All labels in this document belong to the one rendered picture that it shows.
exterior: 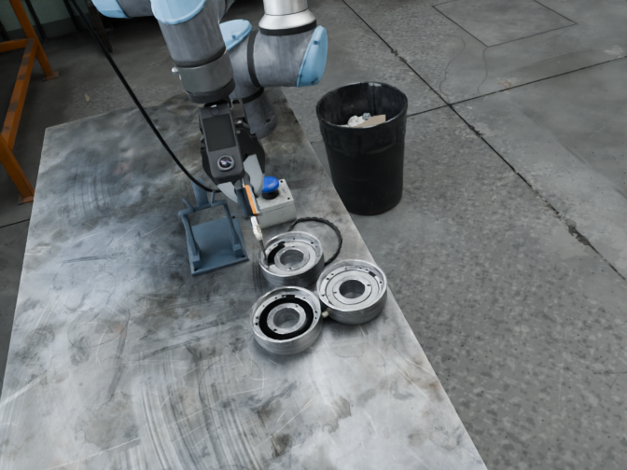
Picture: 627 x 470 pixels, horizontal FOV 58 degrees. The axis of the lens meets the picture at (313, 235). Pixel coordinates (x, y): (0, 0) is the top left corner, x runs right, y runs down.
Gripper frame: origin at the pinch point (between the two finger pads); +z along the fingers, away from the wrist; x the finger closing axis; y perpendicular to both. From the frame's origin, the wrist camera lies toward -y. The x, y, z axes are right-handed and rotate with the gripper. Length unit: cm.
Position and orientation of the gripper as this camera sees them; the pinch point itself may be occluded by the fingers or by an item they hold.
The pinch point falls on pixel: (246, 196)
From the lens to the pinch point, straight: 93.5
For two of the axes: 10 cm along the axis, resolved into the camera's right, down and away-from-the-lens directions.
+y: -1.9, -6.7, 7.2
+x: -9.7, 2.6, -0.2
